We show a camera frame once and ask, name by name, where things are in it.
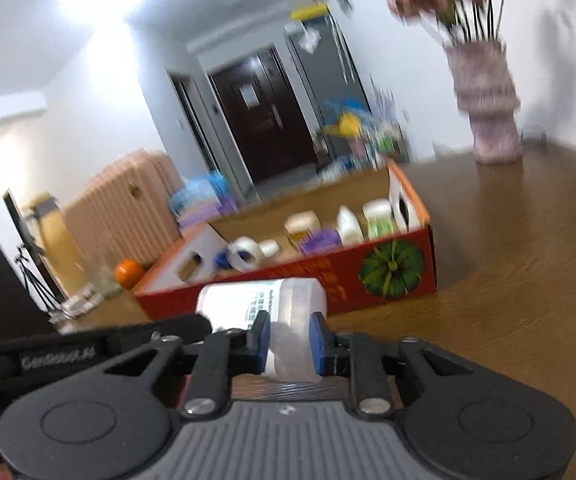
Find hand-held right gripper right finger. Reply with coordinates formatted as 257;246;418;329
309;311;473;418

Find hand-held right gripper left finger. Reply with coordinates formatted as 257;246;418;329
103;310;273;418

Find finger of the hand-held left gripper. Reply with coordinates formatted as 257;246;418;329
105;313;215;354

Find red cardboard box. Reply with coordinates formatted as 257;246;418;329
133;160;438;322

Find white tape roll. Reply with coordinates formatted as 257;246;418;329
226;236;263;274

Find small purple packet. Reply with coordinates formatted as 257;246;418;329
298;230;343;256

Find small white bottle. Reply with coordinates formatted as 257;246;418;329
337;205;365;247

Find green spray bottle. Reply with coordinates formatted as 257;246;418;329
363;199;397;241

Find orange fruit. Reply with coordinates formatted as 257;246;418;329
114;258;146;290

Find clear glass cup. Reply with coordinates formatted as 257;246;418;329
85;255;122;299

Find black tripod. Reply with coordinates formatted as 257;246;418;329
3;189;69;319

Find purple white tissue pack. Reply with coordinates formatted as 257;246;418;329
178;195;239;234

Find pink ribbed suitcase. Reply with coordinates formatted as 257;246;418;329
63;149;187;267

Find blue white tissue pack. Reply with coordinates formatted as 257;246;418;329
169;172;229;212

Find white green packets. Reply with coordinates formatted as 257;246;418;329
348;125;409;169

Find yellow blue toy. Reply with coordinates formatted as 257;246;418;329
320;97;373;142

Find dark brown door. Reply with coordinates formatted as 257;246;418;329
209;45;319;187

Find purple lavender bunch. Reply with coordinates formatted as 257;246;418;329
370;75;399;127

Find grey refrigerator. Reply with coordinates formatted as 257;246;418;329
285;7;369;161

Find pink ribbed vase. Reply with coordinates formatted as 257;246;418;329
442;40;523;166

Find yellow box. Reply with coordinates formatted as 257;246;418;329
290;4;329;21

